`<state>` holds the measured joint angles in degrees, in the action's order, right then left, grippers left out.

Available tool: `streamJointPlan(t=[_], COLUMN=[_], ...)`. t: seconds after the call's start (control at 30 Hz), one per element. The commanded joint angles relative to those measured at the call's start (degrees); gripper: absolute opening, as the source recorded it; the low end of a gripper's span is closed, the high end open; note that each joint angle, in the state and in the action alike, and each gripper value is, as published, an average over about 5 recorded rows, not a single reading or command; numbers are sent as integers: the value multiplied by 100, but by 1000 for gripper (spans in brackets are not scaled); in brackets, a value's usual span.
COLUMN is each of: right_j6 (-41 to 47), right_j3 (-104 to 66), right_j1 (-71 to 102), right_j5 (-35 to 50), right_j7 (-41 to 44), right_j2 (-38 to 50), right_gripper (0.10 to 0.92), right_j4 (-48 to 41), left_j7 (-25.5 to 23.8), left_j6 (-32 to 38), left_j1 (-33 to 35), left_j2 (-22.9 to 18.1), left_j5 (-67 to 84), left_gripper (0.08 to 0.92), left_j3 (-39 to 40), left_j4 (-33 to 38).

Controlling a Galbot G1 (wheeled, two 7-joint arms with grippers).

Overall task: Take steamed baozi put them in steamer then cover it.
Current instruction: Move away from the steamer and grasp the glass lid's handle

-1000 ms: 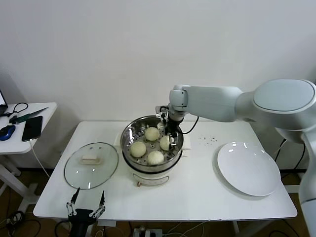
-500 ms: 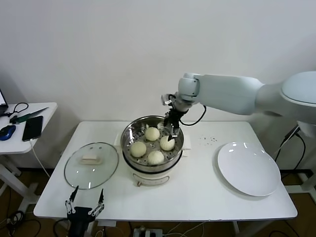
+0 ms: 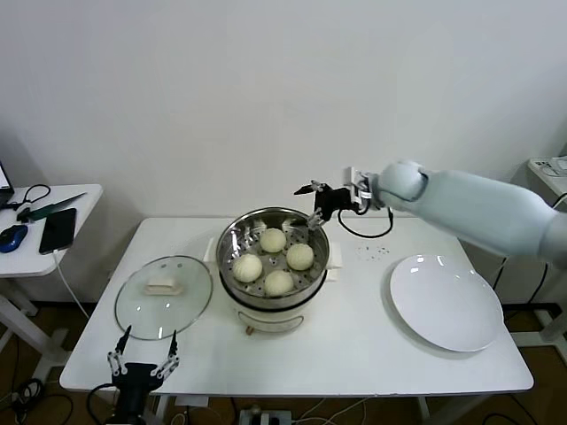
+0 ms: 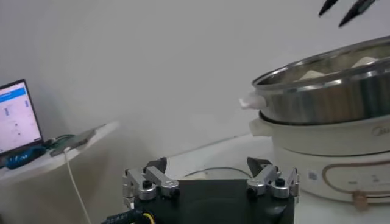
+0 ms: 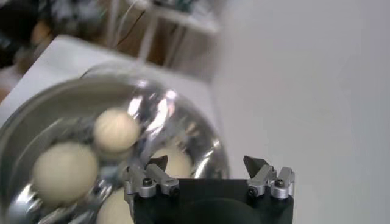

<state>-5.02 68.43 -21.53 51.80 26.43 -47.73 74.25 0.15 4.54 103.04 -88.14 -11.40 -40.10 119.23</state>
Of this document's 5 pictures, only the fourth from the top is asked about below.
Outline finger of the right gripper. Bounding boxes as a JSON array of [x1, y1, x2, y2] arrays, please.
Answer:
[[317, 0, 339, 17], [338, 0, 377, 29]]

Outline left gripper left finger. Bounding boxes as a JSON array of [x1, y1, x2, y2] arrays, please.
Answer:
[[121, 156, 181, 201]]

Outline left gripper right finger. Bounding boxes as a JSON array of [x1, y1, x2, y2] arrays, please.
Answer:
[[246, 156, 301, 200]]

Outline glass lid with cream handle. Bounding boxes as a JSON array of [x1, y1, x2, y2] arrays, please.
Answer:
[[182, 166, 254, 181]]

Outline stainless steel steamer basket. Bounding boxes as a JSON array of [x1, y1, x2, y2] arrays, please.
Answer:
[[239, 35, 390, 126]]

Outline white work table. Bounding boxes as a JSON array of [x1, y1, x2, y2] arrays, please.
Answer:
[[112, 133, 390, 224]]

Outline cream electric cooking pot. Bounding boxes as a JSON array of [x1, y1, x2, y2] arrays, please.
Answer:
[[249, 114, 390, 211]]

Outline black smartphone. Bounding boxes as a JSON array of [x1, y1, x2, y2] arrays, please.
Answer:
[[49, 128, 97, 158]]

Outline dark green flat blade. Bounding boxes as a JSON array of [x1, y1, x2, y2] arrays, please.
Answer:
[[45, 133, 76, 150]]

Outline white side table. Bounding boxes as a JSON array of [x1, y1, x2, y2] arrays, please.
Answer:
[[0, 121, 120, 224]]

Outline blue computer mouse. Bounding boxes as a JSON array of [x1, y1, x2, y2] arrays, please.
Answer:
[[4, 145, 47, 170]]

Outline open laptop screen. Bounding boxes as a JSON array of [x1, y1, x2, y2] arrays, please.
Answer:
[[0, 79, 44, 159]]

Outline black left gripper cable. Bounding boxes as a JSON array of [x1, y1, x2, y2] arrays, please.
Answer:
[[100, 209, 157, 224]]

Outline white charging cable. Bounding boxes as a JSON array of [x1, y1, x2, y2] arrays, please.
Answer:
[[63, 147, 93, 224]]

